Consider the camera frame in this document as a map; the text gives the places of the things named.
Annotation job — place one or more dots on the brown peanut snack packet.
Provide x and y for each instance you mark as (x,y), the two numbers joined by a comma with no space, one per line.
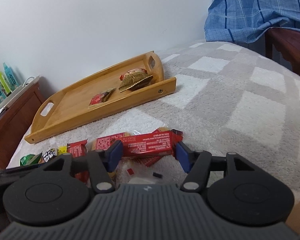
(48,155)

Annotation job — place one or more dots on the small red gold snack packet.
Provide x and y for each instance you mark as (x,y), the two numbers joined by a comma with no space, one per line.
(100,98)

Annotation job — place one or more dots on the yellow-green bottle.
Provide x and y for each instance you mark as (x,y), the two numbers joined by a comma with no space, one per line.
(1,82)

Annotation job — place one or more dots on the wooden tray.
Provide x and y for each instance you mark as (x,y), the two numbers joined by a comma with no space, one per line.
(72,105)

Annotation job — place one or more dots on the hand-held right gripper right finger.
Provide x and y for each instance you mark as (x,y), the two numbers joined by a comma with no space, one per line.
(183,158)

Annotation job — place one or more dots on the blue plaid cloth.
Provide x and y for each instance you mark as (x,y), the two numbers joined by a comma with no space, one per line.
(252,10)

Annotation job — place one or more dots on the green pea snack packet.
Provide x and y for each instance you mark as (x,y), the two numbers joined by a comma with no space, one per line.
(27,159)

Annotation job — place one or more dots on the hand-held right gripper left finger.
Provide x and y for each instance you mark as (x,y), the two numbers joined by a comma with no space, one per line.
(115,155)

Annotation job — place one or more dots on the gold patterned snack packet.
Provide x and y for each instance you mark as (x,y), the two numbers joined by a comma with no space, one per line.
(136,82)

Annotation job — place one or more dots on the red wafer packet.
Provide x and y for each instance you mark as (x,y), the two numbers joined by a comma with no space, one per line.
(145,145)
(76,148)

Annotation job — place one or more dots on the yellow snack packet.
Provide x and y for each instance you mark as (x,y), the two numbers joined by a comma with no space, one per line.
(62,150)

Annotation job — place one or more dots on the red glossy snack packet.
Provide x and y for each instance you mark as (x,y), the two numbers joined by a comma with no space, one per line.
(132,72)

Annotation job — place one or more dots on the red square cracker packet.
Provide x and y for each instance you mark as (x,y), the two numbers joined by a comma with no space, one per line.
(150,160)
(163,130)

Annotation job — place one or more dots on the brown wooden nightstand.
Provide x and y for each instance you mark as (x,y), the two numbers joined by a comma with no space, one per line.
(15,120)

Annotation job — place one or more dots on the clear plastic snack packet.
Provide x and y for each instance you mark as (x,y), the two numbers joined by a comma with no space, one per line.
(142,174)

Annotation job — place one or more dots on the dark wooden furniture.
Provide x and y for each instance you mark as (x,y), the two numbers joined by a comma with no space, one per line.
(290,45)

